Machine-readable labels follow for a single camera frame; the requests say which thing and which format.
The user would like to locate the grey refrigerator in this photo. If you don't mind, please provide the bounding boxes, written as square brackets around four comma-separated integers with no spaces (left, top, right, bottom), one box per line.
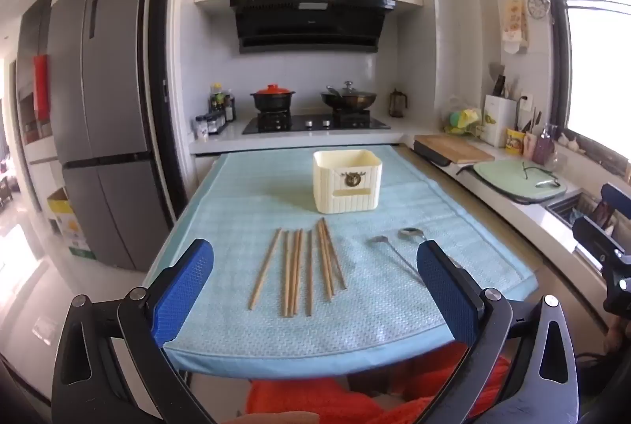
[47,0,171,271]

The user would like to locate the kitchen window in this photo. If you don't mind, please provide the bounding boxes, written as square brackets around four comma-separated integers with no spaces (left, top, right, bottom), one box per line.
[540,0,631,188]

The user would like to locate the green cutting board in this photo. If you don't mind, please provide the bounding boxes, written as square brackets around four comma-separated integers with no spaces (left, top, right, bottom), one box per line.
[473,159,568,204]

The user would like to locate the black door frame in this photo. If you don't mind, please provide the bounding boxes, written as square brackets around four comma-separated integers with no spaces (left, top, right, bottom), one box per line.
[147,0,187,230]

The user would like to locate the purple soap dispenser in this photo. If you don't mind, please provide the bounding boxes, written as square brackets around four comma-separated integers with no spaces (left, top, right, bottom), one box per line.
[535,124,559,164]

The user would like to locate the wooden cutting board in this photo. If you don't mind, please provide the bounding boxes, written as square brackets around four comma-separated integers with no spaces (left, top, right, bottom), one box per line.
[414,134,495,164]

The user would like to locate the yellow cardboard box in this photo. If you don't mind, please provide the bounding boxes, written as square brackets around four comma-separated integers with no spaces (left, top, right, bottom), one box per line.
[47,187,93,258]

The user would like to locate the black eyeglasses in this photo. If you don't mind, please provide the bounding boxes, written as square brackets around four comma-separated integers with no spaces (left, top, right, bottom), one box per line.
[521,162,561,189]

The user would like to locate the group of sauce bottles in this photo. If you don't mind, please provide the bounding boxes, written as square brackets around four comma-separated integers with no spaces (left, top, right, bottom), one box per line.
[209,83,237,123]

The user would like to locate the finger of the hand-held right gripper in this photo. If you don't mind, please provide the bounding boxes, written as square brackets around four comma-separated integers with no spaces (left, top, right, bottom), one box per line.
[572,216,631,316]
[594,183,631,228]

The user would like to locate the glass french press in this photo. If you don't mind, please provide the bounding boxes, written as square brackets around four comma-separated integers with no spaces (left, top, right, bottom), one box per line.
[388,89,407,119]

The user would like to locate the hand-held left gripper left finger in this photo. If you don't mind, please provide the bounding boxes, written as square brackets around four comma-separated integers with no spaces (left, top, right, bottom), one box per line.
[52,238,215,424]

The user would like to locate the cream ribbed utensil holder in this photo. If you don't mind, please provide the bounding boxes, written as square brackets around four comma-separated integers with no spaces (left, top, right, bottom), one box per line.
[312,149,384,214]

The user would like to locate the light blue woven mat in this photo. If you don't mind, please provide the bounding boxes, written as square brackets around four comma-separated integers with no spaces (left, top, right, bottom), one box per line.
[143,145,538,378]

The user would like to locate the dark wok with glass lid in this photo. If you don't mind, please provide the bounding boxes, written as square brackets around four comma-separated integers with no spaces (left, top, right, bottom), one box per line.
[320,81,378,112]

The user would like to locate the row of spice jars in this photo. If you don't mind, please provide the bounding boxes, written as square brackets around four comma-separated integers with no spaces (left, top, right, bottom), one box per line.
[194,111,228,141]

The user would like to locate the red hanging item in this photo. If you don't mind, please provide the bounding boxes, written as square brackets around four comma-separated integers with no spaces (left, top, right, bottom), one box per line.
[34,53,51,120]

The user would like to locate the orange clothing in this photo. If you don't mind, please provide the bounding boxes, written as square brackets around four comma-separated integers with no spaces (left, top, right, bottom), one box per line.
[245,345,511,424]

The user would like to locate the white kitchen counter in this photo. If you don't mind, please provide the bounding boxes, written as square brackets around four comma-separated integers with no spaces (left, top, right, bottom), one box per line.
[189,111,614,311]

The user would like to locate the steel sink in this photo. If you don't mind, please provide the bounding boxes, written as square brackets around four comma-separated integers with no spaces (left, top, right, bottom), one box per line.
[546,191,595,228]

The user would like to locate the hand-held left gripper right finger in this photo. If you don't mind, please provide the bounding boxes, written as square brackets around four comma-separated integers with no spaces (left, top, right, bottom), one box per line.
[416,239,580,424]

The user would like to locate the black clay pot red lid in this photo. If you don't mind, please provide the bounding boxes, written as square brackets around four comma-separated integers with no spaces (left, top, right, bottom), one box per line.
[250,84,297,114]

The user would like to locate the white knife holder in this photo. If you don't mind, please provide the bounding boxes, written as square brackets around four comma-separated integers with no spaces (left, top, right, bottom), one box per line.
[480,93,517,147]

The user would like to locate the black range hood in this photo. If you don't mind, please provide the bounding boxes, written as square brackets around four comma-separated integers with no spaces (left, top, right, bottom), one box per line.
[229,0,398,55]

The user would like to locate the hanging paper bag holder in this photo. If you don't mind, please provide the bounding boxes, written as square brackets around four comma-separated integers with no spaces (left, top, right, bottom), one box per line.
[502,0,532,55]

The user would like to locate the set of wooden chopsticks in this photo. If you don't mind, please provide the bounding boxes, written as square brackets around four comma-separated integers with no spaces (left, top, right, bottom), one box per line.
[248,217,347,318]

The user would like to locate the black gas stove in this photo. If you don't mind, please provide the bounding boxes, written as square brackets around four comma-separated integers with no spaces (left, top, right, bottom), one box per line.
[241,108,391,133]

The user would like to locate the small metal spoon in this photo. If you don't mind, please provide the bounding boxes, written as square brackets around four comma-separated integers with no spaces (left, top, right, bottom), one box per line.
[366,235,424,279]

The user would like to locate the green and yellow bag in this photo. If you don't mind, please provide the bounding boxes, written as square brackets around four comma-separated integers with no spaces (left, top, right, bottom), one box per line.
[444,107,483,136]

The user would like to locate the yellow cup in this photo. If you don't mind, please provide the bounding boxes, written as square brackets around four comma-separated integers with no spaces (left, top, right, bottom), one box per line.
[506,128,526,156]

